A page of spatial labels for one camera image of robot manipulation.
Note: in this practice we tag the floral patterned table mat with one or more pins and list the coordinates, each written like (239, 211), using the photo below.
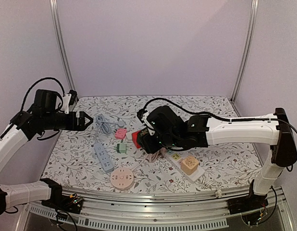
(73, 162)

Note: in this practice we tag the right aluminium frame post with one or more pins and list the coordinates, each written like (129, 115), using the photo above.
(246, 50)

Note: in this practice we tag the left aluminium frame post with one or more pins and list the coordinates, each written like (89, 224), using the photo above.
(59, 37)

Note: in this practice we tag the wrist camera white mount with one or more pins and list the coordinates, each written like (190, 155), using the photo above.
(68, 100)
(142, 115)

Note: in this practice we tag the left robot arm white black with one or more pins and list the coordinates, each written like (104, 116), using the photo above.
(49, 111)

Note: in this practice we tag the red cube adapter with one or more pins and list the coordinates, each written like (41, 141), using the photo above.
(134, 139)

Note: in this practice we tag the light green plug adapter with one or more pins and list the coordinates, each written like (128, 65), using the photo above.
(122, 148)

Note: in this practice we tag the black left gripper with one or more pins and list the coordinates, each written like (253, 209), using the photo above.
(80, 126)

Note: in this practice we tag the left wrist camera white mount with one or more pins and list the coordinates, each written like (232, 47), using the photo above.
(68, 100)

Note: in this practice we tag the aluminium front rail base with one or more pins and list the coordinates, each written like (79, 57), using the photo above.
(194, 211)

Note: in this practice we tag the beige cube adapter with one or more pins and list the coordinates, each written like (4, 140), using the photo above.
(189, 165)

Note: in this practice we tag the aluminium frame post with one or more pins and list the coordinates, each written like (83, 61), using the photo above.
(59, 37)
(246, 50)

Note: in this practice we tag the round pink socket base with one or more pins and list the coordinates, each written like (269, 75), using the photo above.
(122, 178)

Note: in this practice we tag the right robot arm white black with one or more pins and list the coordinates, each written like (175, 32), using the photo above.
(165, 129)

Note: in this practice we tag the dark green cube adapter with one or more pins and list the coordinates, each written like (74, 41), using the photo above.
(144, 132)

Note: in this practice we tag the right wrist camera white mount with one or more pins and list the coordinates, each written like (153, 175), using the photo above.
(142, 115)

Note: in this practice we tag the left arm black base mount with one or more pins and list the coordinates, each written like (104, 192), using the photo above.
(70, 203)

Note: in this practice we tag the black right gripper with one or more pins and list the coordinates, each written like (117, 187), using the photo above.
(143, 138)

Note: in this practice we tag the grey blue power strip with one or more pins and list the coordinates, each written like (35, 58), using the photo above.
(103, 157)

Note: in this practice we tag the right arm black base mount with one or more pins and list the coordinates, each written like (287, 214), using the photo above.
(246, 203)

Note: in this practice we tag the pink plug adapter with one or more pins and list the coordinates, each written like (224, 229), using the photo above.
(121, 133)

